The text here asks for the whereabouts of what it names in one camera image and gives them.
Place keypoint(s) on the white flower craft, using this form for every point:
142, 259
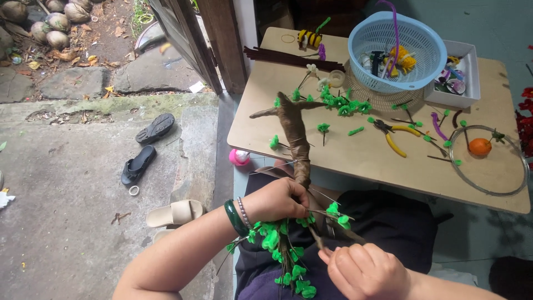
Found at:
311, 68

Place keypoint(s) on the orange fruit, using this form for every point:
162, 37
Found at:
479, 147

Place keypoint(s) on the short dark brown pipe cleaner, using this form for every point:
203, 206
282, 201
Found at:
456, 118

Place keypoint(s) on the red artificial flowers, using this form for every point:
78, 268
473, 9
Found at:
525, 129

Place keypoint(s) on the person's black trousers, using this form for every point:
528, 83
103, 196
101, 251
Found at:
387, 221

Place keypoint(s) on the clear tape roll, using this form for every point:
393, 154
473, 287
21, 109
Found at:
337, 78

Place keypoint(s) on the beige slipper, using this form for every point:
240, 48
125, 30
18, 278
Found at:
162, 235
175, 213

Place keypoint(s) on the short purple pipe cleaner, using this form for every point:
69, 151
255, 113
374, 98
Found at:
437, 127

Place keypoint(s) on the black sandal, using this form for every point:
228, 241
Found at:
156, 129
137, 166

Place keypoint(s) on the long purple pipe cleaner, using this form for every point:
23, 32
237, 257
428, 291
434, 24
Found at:
394, 29

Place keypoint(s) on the yellow black bee craft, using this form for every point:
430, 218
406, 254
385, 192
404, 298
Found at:
309, 38

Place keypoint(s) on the round metal basin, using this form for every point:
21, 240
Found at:
149, 36

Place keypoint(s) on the black tool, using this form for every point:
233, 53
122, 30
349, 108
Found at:
376, 62

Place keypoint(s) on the brown craft tree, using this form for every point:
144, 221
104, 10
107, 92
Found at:
293, 125

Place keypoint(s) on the scattered green leaf stems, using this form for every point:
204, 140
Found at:
343, 109

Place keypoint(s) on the short green pipe cleaner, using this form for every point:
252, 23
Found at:
356, 131

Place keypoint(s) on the tan rubber band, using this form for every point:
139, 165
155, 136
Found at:
287, 38

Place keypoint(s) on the yellow pipe cleaner bundle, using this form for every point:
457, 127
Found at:
404, 60

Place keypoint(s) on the person's right hand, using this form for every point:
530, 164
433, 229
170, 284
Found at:
370, 275

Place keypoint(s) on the white paper scrap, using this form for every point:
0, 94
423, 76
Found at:
196, 86

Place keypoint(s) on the brown wooden door frame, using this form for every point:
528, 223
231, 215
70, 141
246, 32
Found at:
222, 41

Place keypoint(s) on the pink and white toy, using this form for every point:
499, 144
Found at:
238, 157

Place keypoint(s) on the green jade bangle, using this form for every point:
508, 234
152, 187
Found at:
234, 218

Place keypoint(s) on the round woven placemat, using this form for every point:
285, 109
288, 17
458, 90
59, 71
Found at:
377, 100

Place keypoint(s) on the brown wooden door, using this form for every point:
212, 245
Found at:
183, 37

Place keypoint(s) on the person's left hand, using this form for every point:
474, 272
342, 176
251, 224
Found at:
272, 202

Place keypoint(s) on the heap of coconuts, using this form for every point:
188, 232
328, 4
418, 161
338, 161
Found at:
56, 21

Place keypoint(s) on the person's left fingers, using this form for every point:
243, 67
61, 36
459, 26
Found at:
300, 200

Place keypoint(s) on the light blue plastic basket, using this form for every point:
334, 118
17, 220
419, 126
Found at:
420, 50

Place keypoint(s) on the bundle of brown pipe cleaners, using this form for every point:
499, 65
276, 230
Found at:
291, 59

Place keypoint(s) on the white plastic box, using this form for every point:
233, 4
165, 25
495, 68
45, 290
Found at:
468, 89

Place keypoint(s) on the dark round object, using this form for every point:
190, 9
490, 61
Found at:
512, 279

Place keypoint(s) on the purple flower craft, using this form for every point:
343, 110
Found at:
321, 52

